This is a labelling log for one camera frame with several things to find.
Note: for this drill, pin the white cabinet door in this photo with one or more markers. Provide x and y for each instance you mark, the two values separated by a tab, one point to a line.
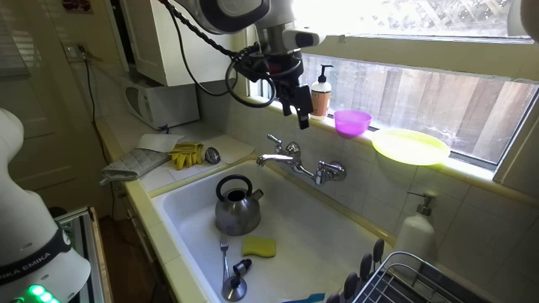
169	44

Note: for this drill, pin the grey folded towel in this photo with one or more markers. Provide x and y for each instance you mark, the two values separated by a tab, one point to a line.
132	165

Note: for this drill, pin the pink plastic bowl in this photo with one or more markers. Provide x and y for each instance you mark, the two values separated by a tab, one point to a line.
353	121

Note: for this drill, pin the metal fork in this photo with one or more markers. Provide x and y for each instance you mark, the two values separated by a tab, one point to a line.
225	254

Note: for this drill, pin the wall power outlet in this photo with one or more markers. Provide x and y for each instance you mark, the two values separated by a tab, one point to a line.
75	52

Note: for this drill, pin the yellow sponge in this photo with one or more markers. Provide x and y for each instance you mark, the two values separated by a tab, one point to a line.
259	246

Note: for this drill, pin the chrome wall faucet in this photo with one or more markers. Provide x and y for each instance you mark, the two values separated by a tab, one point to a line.
297	162

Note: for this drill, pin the brown pump soap bottle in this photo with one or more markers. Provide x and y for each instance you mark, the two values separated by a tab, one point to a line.
323	94

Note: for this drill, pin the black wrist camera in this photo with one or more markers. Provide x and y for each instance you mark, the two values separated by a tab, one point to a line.
254	62

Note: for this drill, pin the white microwave oven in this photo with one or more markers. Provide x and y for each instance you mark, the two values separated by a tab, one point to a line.
163	103

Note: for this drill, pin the white sink basin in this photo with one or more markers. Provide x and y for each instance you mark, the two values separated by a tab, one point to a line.
304	229

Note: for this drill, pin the white paper sheet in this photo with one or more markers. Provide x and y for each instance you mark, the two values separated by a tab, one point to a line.
161	141

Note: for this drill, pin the yellow rubber gloves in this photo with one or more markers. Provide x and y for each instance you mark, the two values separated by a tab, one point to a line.
188	153

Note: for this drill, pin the metal edged robot stand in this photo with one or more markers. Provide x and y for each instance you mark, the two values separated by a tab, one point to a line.
85	252

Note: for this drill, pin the yellow plastic plate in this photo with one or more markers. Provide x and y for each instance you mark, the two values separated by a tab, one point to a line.
410	146

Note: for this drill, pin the white pump soap bottle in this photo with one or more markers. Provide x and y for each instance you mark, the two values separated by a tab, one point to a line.
417	234

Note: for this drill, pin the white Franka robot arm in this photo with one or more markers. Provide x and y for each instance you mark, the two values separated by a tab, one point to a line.
28	246

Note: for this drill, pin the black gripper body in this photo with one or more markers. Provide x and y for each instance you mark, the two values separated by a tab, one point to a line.
292	84

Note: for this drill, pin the metal sink strainer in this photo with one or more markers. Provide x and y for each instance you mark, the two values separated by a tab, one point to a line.
213	155

